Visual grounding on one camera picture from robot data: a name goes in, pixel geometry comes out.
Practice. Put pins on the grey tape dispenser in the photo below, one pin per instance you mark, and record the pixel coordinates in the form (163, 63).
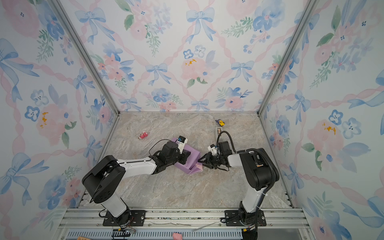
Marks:
(217, 131)

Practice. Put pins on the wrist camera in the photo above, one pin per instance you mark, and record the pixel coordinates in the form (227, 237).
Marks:
(222, 148)
(176, 148)

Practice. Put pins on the grey slotted cable duct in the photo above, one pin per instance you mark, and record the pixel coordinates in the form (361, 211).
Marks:
(155, 234)

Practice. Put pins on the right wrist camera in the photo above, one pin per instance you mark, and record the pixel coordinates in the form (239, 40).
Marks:
(222, 148)

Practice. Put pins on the aluminium corner post left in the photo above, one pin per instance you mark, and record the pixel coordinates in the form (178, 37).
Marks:
(59, 10)

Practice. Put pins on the yellow purple toy figure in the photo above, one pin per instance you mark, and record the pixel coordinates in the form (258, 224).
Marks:
(220, 122)

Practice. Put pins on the pink purple wrapping paper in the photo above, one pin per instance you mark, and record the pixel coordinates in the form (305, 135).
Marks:
(192, 166)

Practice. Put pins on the pink object front edge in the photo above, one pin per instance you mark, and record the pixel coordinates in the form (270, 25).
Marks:
(177, 236)

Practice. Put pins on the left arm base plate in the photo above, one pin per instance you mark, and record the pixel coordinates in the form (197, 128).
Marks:
(135, 217)

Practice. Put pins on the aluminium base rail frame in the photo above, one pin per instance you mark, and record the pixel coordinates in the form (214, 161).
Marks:
(282, 224)

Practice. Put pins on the red pink toy figure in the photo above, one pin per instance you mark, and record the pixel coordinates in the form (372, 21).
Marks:
(143, 135)

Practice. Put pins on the aluminium corner post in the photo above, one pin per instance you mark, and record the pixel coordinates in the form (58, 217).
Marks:
(59, 10)
(291, 47)

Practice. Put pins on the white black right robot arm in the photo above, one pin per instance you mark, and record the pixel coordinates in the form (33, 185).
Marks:
(261, 174)

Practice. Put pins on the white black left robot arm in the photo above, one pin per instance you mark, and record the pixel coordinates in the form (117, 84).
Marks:
(104, 178)

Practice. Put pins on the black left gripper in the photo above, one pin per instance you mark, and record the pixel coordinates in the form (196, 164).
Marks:
(184, 156)

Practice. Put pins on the aluminium corner post right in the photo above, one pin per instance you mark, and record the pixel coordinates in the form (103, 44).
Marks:
(291, 47)

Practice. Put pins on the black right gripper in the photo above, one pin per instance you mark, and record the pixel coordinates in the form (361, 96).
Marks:
(208, 162)

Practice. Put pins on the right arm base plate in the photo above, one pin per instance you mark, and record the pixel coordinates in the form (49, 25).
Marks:
(239, 218)

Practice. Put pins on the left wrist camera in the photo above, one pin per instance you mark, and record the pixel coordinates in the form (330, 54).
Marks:
(176, 148)

